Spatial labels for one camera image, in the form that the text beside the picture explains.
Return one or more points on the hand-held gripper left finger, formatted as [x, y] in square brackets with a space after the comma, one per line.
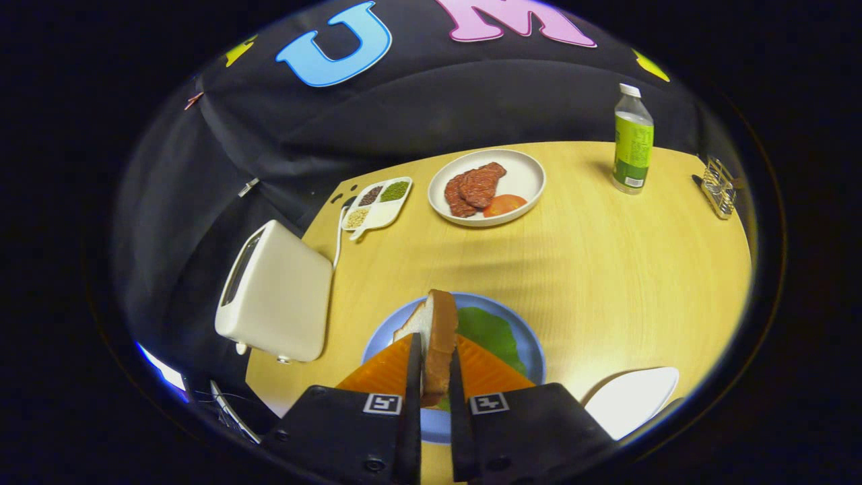
[412, 417]

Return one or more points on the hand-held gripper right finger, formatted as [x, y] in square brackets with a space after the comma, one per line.
[459, 417]

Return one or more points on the toasted bread slice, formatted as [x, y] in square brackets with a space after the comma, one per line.
[441, 337]

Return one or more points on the green lettuce leaf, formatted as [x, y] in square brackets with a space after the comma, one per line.
[488, 333]

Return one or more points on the blue round plate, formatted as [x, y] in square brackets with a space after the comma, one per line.
[525, 343]

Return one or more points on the small white oval plate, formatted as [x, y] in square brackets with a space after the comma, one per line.
[626, 401]

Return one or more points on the white toaster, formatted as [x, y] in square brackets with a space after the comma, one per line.
[283, 296]

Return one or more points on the white device with dark panel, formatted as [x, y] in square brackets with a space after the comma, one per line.
[232, 411]

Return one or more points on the white sectioned condiment dish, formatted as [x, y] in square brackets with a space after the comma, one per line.
[384, 214]

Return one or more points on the red tomato slice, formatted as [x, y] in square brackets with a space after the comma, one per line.
[504, 204]

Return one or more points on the white round plate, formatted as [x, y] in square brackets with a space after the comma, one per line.
[525, 178]

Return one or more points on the lit computer monitor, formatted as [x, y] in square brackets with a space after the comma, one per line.
[165, 372]

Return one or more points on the silver clip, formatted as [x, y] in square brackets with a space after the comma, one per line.
[248, 187]

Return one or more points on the black backdrop cloth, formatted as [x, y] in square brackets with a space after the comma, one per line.
[404, 108]

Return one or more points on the green label plastic bottle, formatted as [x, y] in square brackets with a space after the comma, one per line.
[633, 148]

